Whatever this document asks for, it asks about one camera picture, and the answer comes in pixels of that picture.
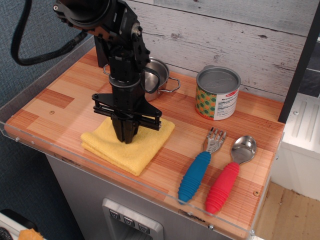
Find toy food can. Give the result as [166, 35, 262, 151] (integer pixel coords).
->
[195, 65, 241, 121]

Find yellow rag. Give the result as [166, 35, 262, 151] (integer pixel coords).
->
[80, 118, 175, 176]

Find white toy cabinet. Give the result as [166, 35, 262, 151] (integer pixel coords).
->
[271, 93, 320, 200]

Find orange sponge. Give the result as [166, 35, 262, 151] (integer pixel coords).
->
[18, 228, 44, 240]

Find red handled toy spoon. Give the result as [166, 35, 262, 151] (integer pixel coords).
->
[205, 135, 257, 214]

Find clear acrylic table guard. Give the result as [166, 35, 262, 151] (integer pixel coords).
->
[0, 38, 284, 240]

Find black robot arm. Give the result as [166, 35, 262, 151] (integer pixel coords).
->
[53, 0, 162, 144]

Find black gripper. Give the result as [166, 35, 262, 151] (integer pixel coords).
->
[92, 79, 162, 144]

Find small stainless steel pot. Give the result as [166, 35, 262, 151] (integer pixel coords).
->
[108, 57, 181, 102]

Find blue handled toy fork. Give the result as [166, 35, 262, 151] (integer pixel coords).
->
[177, 127, 227, 203]

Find black braided cable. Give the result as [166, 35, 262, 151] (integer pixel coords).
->
[10, 0, 89, 67]

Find grey toy dispenser panel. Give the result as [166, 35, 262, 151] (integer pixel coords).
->
[102, 198, 164, 240]

